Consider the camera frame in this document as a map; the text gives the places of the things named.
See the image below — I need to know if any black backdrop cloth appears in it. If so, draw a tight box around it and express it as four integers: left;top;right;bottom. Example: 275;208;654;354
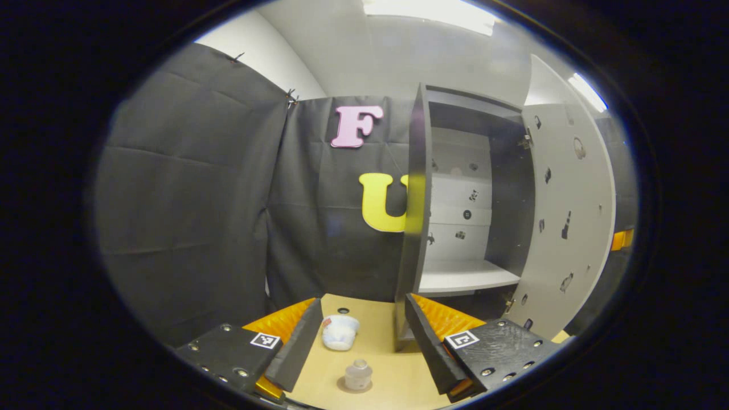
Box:
94;43;637;345

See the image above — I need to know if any white crumpled packet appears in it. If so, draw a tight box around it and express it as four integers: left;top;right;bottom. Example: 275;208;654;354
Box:
322;315;361;351

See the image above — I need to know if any round brown coaster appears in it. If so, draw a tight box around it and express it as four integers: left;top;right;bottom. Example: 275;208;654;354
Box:
336;376;378;394

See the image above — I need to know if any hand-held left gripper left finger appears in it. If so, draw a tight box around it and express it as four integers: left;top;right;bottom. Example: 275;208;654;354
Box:
174;297;325;402

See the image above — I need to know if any grey cabinet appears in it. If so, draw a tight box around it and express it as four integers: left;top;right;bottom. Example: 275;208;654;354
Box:
394;83;536;351

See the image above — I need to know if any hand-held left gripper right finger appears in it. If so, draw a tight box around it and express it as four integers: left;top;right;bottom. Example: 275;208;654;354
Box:
403;293;562;404

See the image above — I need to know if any long ceiling light panel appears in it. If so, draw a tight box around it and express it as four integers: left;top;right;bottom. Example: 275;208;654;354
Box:
363;0;502;36

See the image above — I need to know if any small ceiling light panel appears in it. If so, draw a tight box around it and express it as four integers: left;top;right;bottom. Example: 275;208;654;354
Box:
567;72;609;113

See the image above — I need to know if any white cabinet door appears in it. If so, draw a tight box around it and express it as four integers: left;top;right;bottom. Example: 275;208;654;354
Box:
504;54;617;341

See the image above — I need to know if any clear bottle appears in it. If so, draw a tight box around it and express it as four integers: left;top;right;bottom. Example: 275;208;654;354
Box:
344;359;374;391

